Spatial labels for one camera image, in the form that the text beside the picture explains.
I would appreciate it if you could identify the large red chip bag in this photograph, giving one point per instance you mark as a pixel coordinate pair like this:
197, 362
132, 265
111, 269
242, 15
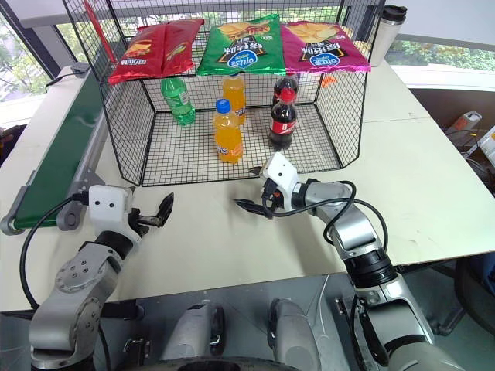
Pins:
141, 54

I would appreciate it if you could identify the narrow red chip bag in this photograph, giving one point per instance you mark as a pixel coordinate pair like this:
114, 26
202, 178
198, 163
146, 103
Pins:
179, 46

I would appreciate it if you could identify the grey rounded robot leg cover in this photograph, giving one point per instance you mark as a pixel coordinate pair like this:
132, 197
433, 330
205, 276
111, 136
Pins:
292, 332
193, 332

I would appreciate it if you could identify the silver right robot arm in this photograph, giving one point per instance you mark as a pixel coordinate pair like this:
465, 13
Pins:
356, 232

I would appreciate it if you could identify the orange soda bottle blue cap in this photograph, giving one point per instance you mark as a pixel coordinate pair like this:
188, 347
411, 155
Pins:
228, 135

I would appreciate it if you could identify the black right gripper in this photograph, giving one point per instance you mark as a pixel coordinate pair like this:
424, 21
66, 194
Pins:
270, 195

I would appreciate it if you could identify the red plastic strip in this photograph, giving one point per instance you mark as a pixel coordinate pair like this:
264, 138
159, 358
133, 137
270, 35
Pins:
100, 33

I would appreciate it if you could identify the white and orange tool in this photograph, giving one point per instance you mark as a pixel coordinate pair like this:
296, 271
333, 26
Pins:
466, 121

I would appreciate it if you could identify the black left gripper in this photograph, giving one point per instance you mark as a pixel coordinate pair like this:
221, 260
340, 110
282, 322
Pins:
135, 223

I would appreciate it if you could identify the small orange object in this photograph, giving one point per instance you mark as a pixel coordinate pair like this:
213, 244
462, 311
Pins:
329, 80

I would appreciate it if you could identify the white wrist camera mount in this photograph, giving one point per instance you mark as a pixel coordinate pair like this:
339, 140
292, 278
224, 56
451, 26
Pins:
282, 170
108, 205

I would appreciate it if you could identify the cola bottle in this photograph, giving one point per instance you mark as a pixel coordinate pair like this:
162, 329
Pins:
280, 83
283, 123

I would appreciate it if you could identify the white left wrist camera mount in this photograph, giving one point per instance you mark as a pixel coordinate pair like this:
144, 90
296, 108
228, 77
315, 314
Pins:
108, 205

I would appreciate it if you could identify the white tumbler black lid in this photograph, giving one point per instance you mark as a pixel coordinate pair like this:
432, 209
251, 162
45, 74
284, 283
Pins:
384, 38

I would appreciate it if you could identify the magenta chip bag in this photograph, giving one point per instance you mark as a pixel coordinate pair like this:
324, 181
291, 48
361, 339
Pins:
323, 48

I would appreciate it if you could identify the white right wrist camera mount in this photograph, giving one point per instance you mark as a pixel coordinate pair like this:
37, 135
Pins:
282, 170

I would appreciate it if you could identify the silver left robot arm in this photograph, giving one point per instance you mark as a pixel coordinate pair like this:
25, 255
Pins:
77, 278

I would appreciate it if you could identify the green soda bottle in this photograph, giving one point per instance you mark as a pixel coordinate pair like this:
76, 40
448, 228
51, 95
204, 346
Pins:
178, 102

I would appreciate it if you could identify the green conveyor belt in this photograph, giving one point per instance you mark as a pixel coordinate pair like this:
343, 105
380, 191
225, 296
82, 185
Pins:
58, 154

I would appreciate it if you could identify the green chip bag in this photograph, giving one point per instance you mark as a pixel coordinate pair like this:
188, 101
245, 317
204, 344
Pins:
241, 48

